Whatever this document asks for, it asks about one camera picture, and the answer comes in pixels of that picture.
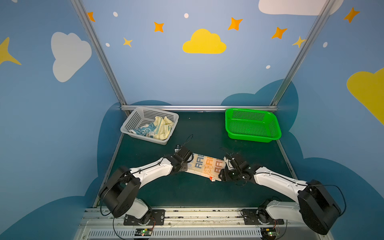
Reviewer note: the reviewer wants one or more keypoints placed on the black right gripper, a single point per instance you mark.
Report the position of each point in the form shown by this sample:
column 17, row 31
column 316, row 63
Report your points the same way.
column 226, row 173

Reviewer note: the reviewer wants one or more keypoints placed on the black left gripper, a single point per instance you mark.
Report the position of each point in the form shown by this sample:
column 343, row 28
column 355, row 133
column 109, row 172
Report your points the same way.
column 184, row 163

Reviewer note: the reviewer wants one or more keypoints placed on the colourful printed rabbit towel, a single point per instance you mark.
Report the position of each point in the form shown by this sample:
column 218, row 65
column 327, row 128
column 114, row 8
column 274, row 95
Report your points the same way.
column 205, row 166

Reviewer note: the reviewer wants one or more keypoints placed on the pale yellow towel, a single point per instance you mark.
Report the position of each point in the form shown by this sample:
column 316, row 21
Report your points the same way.
column 163, row 128

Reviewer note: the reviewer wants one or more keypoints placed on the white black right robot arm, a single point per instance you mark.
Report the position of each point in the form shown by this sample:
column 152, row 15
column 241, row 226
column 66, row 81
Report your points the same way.
column 311, row 203

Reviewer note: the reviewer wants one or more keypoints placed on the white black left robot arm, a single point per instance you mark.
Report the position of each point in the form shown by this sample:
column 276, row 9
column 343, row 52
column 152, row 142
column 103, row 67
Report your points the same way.
column 119, row 193

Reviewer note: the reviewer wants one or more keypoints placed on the white perforated plastic basket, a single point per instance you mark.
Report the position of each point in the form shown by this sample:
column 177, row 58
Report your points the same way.
column 144, row 115

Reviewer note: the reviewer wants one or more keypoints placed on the teal patterned towel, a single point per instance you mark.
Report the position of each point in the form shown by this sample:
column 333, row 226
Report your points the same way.
column 148, row 130

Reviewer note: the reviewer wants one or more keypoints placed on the green perforated plastic basket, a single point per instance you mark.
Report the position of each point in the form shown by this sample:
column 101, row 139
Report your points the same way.
column 252, row 125

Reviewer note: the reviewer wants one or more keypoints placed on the right green circuit board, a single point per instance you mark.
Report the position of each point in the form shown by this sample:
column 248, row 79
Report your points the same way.
column 269, row 234

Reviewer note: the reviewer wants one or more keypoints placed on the green circuit board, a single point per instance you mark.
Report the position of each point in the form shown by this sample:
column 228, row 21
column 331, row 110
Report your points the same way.
column 143, row 232
column 269, row 234

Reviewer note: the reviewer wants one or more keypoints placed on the left green circuit board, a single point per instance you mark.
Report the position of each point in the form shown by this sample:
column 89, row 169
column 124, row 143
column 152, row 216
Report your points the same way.
column 143, row 232

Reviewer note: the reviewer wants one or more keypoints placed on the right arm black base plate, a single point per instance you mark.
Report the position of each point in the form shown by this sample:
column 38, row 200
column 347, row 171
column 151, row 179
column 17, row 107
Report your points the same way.
column 259, row 217

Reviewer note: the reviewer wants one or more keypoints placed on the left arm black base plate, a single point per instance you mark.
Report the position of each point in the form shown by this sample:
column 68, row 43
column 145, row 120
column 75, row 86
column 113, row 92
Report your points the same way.
column 152, row 217

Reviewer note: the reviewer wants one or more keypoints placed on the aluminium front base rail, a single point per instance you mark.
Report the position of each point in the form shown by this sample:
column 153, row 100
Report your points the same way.
column 190, row 224

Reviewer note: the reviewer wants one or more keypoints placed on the aluminium back frame rail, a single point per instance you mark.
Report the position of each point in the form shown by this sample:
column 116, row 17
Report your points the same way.
column 175, row 108

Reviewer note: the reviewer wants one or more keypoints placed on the left aluminium frame post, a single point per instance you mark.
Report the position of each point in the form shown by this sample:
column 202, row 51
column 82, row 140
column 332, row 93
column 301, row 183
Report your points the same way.
column 87, row 24

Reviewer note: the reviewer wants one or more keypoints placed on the aluminium frame post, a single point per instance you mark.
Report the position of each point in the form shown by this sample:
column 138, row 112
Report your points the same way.
column 87, row 24
column 304, row 49

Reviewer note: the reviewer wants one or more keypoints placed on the right aluminium frame post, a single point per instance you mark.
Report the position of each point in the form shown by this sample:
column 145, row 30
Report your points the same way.
column 304, row 49

